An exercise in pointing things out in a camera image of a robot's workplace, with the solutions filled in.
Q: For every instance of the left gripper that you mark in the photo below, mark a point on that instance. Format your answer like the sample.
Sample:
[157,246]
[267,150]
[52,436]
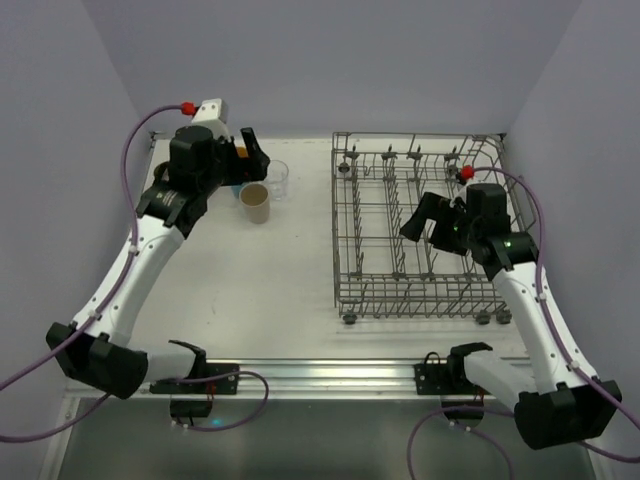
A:
[244,163]

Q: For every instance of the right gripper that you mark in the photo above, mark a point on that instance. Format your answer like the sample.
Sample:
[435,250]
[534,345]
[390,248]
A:
[441,226]

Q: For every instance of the clear drinking glass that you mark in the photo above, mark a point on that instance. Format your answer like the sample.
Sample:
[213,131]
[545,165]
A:
[277,179]

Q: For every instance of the beige plastic cup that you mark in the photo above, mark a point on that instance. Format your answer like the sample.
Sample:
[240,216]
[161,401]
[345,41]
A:
[255,201]

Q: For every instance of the blue butterfly mug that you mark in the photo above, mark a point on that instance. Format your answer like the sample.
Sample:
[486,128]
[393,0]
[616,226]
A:
[238,178]

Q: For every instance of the cream and brown cup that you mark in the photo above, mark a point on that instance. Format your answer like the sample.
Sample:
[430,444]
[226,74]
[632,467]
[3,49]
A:
[160,172]

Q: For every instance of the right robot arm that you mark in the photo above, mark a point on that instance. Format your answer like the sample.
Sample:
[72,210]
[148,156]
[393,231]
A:
[563,400]

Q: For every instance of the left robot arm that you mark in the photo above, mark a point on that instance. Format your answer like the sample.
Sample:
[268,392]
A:
[94,348]

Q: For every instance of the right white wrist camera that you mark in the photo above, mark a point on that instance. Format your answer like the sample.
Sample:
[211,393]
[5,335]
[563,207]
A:
[459,200]

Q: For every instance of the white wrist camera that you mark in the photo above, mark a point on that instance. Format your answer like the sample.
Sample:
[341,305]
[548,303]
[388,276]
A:
[459,200]
[212,114]

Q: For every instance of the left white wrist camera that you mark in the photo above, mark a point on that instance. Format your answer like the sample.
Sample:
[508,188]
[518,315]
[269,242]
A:
[212,114]

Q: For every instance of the grey wire dish rack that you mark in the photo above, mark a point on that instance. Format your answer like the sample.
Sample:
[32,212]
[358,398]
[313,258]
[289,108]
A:
[377,181]

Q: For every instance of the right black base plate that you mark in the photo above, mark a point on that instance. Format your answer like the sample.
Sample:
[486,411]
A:
[435,375]

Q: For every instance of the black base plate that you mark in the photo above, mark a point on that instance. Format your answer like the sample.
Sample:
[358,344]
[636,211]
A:
[213,379]
[435,375]

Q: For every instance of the aluminium mounting rail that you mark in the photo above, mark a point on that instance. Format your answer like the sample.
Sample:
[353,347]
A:
[331,379]

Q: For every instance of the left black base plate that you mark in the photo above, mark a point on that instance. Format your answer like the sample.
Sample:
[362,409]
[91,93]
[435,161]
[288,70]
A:
[213,379]

